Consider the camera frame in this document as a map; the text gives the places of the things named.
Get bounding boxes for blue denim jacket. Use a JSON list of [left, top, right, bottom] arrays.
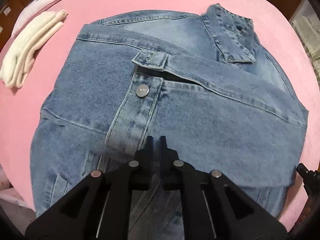
[[30, 4, 308, 239]]

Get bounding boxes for pink bed sheet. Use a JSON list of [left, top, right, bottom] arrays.
[[1, 0, 319, 209]]

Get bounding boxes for lace covered stacked boxes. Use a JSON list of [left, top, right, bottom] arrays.
[[290, 0, 320, 83]]

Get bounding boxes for folded cream white garment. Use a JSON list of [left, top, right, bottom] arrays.
[[1, 10, 68, 89]]

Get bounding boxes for small pink pillow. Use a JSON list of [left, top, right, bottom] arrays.
[[11, 0, 61, 38]]

